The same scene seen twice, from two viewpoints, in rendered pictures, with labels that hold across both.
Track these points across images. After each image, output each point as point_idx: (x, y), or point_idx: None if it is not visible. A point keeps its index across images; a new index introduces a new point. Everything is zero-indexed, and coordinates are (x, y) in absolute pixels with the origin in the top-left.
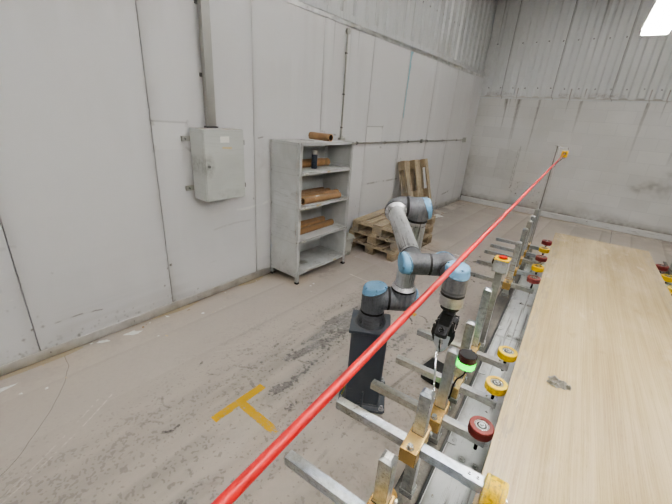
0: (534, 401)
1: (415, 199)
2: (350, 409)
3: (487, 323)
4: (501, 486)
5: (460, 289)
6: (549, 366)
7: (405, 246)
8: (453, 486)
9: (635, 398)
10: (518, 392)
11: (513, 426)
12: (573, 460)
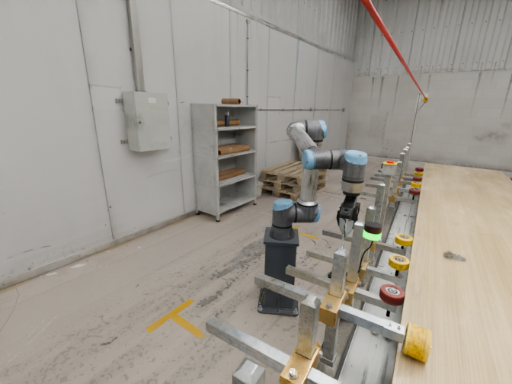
0: (436, 270)
1: (312, 121)
2: (268, 281)
3: (382, 222)
4: (424, 331)
5: (360, 173)
6: (443, 246)
7: (307, 147)
8: (370, 356)
9: None
10: (420, 265)
11: (421, 290)
12: (483, 313)
